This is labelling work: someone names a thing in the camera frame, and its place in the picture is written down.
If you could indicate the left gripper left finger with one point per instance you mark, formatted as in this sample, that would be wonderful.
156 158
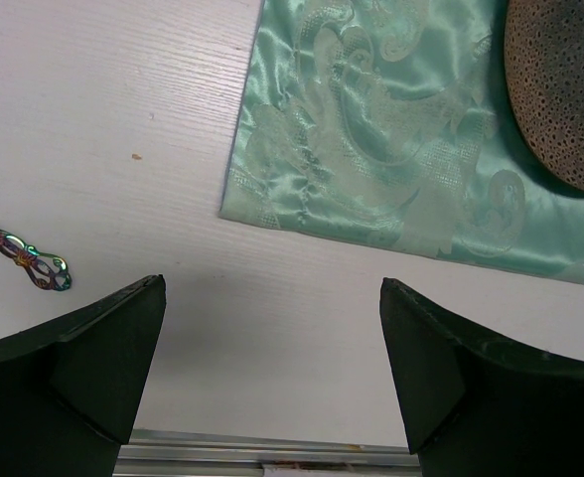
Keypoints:
70 388

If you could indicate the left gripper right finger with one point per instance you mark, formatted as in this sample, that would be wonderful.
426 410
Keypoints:
475 402

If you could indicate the brown speckled ceramic plate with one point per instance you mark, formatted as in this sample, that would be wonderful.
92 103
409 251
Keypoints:
544 66

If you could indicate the aluminium table edge rail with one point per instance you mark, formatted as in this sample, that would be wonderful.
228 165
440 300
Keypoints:
159 453

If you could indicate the iridescent ornate fork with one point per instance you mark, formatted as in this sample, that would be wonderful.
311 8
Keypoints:
46 271

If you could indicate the green satin patterned cloth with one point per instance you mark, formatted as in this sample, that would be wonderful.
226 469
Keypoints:
388 124

